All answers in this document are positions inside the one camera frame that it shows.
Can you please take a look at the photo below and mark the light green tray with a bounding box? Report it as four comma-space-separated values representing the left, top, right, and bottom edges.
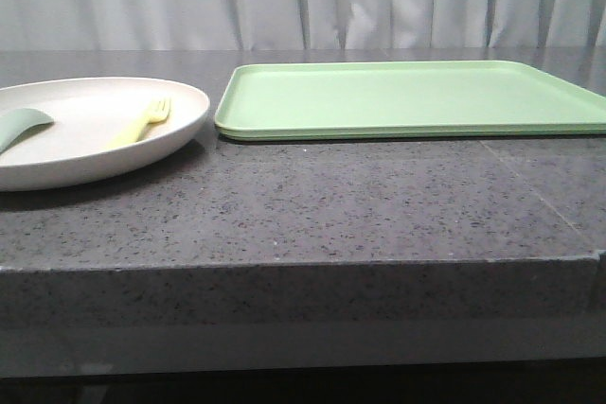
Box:
214, 61, 605, 141

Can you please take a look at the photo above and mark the green plastic spoon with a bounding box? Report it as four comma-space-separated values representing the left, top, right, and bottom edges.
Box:
1, 108, 54, 152

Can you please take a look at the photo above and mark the yellow plastic fork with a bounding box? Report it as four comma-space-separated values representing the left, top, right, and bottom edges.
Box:
105, 98, 171, 149

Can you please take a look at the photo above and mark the beige round plate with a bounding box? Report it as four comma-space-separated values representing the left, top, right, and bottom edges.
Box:
1, 77, 210, 191

